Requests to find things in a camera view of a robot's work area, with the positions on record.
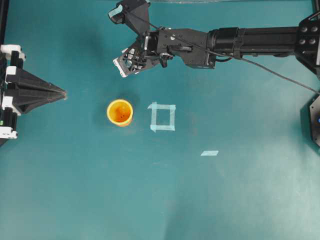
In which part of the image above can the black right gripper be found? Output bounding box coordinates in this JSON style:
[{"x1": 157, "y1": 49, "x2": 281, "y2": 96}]
[{"x1": 107, "y1": 0, "x2": 216, "y2": 78}]

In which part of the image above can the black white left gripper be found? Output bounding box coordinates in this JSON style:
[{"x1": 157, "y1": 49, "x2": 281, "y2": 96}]
[{"x1": 0, "y1": 45, "x2": 67, "y2": 139}]

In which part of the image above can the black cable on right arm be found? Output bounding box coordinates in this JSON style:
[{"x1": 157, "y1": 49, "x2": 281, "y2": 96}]
[{"x1": 122, "y1": 4, "x2": 320, "y2": 95}]

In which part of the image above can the black right frame post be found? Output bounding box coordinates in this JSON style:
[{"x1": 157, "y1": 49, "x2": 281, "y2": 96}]
[{"x1": 312, "y1": 0, "x2": 320, "y2": 14}]

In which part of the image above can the yellow orange plastic cup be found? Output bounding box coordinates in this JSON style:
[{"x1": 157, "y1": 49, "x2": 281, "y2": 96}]
[{"x1": 106, "y1": 99, "x2": 134, "y2": 127}]

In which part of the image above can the black frame post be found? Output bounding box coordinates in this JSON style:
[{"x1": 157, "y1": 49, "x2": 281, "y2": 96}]
[
  {"x1": 312, "y1": 0, "x2": 320, "y2": 14},
  {"x1": 0, "y1": 0, "x2": 10, "y2": 45}
]

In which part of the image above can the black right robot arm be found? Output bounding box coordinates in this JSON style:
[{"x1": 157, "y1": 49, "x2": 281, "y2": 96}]
[{"x1": 108, "y1": 0, "x2": 320, "y2": 77}]

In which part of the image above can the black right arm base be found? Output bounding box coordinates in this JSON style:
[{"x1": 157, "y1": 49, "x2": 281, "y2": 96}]
[{"x1": 300, "y1": 95, "x2": 320, "y2": 151}]

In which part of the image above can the small light blue tape strip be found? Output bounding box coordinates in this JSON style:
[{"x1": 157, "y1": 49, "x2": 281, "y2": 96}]
[{"x1": 200, "y1": 150, "x2": 219, "y2": 157}]

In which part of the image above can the black left frame post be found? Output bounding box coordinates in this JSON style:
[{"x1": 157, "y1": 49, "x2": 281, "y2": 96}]
[{"x1": 0, "y1": 0, "x2": 10, "y2": 45}]

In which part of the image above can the light blue tape square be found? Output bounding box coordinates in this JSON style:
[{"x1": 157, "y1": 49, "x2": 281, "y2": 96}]
[{"x1": 147, "y1": 101, "x2": 176, "y2": 132}]

